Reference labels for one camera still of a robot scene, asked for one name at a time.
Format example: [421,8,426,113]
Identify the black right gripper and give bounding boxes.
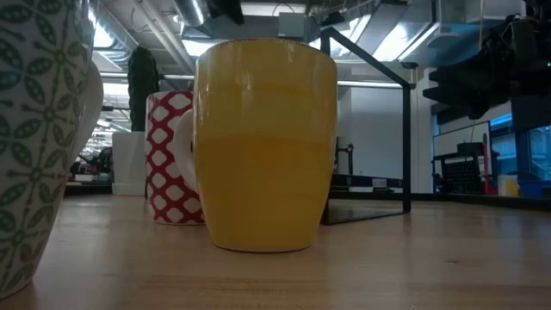
[422,15,540,121]

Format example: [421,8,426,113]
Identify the yellow ceramic mug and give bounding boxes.
[173,37,339,254]

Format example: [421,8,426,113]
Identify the red white lattice mug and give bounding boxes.
[145,90,206,226]

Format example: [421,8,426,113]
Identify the green patterned white mug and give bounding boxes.
[0,0,96,301]

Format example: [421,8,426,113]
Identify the black red equipment rack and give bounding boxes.
[431,133,500,195]

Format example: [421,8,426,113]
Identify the yellow white container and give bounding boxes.
[498,173,520,198]

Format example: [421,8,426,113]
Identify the blue plastic bin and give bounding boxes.
[517,171,545,200]

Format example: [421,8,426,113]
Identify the tall green cactus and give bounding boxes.
[127,45,161,133]

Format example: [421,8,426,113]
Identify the cluttered background workbench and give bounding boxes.
[67,146,114,184]

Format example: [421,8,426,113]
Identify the rectangular metal air duct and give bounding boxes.
[369,0,487,62]

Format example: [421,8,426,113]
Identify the black frame wooden shelf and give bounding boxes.
[319,26,417,226]

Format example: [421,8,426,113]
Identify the round silver ventilation duct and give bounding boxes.
[173,0,208,28]

